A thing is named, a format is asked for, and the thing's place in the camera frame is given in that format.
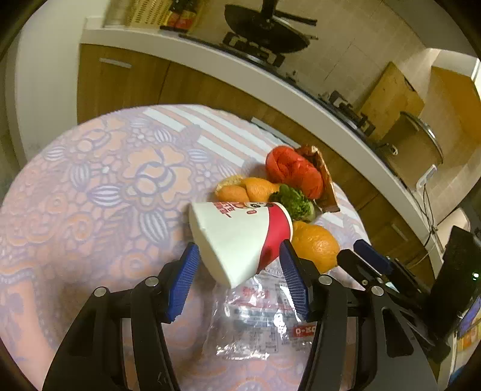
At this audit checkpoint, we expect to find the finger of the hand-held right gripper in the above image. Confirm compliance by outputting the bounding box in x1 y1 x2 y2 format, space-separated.
353 239 404 279
337 249 380 292

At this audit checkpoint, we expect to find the red label sauce bottle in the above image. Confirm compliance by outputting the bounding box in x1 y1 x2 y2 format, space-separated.
176 0 201 31

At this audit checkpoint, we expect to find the wooden base cabinet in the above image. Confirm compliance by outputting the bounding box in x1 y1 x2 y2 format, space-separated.
77 43 437 279

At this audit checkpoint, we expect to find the brown rice cooker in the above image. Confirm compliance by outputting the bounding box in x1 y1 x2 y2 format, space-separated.
376 111 445 189

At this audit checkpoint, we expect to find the perforated chopstick holder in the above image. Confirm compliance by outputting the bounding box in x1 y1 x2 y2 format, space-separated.
126 0 173 27

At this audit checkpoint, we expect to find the black power cable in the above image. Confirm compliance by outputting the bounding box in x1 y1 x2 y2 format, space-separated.
421 184 446 264

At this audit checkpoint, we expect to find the black gas stove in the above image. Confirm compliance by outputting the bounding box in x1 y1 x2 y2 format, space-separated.
178 32 376 138

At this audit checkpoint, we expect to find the wooden cutting board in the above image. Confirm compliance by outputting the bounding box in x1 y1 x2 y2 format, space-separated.
361 62 425 140

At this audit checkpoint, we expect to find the black wok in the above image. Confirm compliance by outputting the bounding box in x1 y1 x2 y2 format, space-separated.
225 0 318 54

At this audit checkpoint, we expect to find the green leafy vegetable scrap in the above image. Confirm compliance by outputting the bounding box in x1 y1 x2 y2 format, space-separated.
268 184 316 222

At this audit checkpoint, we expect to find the floral pink tablecloth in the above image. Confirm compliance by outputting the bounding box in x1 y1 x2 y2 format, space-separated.
0 104 372 391

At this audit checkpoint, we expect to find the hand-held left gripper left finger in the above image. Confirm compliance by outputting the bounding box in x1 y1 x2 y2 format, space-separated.
43 242 201 391

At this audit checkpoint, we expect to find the white red paper cup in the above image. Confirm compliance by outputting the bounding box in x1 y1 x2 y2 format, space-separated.
188 201 294 289

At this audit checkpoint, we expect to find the dark sauce bottle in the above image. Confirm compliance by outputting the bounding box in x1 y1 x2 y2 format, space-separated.
165 0 182 29

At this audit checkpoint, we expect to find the red plastic bag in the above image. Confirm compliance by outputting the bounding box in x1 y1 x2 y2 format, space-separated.
265 146 326 199

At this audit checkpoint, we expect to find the steel canister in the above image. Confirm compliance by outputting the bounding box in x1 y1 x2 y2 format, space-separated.
103 0 132 28

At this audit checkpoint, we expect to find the printed snack wrapper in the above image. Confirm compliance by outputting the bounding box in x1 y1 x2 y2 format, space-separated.
295 145 341 214

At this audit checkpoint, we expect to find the clear plastic wrapper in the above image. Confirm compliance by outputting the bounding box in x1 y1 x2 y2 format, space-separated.
203 259 320 362

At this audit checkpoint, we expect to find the orange fruit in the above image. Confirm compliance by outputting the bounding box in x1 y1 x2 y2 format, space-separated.
291 221 341 274

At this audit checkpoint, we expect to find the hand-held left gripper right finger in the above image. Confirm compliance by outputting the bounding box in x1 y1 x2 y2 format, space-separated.
279 240 438 391

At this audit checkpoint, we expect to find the yellow wall cabinet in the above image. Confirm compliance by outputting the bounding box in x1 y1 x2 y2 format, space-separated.
419 56 481 159

